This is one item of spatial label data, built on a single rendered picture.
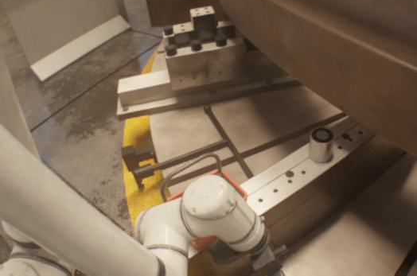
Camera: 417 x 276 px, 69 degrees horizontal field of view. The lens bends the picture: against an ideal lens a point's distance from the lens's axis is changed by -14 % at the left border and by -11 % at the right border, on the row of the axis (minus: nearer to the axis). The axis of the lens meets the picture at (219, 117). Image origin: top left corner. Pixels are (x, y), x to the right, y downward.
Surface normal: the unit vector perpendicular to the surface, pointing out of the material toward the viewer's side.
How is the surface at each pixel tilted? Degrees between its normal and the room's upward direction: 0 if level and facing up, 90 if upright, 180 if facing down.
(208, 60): 90
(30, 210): 75
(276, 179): 0
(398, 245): 0
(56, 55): 37
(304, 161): 0
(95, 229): 69
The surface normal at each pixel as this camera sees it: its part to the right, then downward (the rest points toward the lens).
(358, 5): -0.76, -0.09
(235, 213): 0.66, 0.11
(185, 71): 0.18, 0.62
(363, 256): -0.11, -0.76
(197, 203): -0.47, -0.66
